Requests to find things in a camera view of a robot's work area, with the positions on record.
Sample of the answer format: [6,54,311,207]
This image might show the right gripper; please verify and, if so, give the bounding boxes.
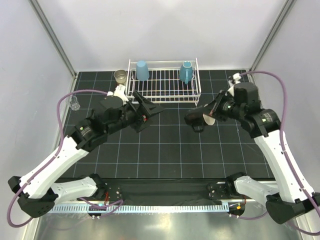
[199,90,245,122]

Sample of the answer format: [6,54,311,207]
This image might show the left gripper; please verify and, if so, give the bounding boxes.
[105,91,164,136]

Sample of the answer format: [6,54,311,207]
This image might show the black white mug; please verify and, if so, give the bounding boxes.
[184,113,216,133]

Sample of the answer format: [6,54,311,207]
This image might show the light blue plastic cup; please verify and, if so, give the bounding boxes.
[136,60,150,81]

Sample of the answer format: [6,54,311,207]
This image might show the teal flower mug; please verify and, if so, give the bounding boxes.
[178,61,194,85]

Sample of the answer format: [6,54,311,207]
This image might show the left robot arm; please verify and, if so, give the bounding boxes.
[8,90,164,218]

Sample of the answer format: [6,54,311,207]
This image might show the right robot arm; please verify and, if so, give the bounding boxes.
[184,82,320,224]

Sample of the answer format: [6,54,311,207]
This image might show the black grid mat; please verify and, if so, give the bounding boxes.
[61,69,274,179]

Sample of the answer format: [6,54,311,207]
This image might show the steel cup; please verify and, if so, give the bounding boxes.
[113,69,127,85]

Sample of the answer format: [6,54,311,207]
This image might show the clear glass cup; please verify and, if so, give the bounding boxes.
[66,95,81,111]

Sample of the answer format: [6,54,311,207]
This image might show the white wire dish rack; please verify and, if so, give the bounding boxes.
[125,58,202,105]

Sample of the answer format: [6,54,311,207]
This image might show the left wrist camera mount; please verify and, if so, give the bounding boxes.
[107,84,129,103]

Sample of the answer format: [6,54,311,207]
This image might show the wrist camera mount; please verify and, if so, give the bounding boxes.
[227,72,242,97]
[107,84,129,103]

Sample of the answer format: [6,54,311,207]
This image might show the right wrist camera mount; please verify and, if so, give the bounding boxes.
[227,72,242,97]

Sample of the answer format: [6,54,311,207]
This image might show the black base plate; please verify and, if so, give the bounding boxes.
[103,178,249,206]

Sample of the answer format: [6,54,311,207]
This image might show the white cable duct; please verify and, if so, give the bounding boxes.
[49,202,229,215]

